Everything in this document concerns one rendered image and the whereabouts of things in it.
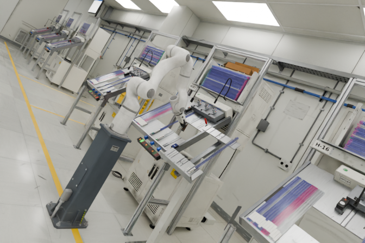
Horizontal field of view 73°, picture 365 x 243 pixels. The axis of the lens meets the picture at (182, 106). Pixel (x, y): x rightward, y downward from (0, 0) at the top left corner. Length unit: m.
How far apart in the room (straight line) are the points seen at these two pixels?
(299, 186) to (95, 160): 1.33
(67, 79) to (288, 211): 5.66
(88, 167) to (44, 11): 8.83
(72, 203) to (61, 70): 4.75
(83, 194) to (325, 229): 2.60
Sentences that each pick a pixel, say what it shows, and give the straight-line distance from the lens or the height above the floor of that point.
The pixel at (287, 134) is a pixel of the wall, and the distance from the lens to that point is 3.69.
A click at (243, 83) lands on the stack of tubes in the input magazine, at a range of 2.38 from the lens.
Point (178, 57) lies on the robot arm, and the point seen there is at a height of 1.39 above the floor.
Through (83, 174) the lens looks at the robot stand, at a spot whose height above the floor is 0.36.
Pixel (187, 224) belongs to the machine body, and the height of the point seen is 0.09.
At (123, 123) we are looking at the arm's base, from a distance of 1.75.
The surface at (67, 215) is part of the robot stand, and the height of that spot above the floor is 0.07.
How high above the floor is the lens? 1.10
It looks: level
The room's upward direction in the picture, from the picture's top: 30 degrees clockwise
